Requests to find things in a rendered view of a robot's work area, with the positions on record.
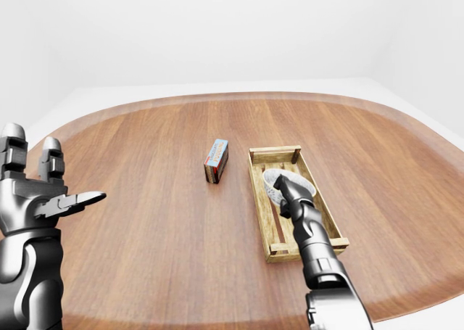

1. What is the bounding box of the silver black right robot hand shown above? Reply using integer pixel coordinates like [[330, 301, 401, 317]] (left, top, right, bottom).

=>
[[272, 174, 317, 219]]

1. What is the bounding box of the printed pudding box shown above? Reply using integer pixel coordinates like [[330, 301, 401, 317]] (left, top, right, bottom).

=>
[[203, 138, 230, 185]]

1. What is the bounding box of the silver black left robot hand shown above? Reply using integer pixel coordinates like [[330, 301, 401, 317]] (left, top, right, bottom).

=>
[[0, 123, 107, 236]]

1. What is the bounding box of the wooden slat tray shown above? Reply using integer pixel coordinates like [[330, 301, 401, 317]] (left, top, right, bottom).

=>
[[247, 145, 350, 264]]

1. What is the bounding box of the patterned black white bowl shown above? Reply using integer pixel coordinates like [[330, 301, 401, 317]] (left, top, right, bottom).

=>
[[262, 168, 318, 207]]

